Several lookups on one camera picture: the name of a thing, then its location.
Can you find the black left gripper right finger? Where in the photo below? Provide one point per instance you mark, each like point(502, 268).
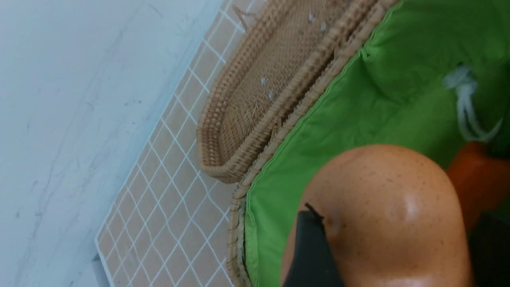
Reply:
point(489, 245)

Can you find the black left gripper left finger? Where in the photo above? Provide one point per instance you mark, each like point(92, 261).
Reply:
point(313, 264)

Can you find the orange red carrot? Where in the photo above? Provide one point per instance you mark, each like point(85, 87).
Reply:
point(482, 181)

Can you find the brown potato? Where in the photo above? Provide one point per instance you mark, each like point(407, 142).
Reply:
point(391, 218)

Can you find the checkered beige tablecloth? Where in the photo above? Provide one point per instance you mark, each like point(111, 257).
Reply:
point(167, 226)

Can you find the woven wicker basket green lining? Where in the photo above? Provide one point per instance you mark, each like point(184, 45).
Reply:
point(425, 74)

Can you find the woven wicker basket lid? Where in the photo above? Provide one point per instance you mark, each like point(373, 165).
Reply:
point(292, 48)

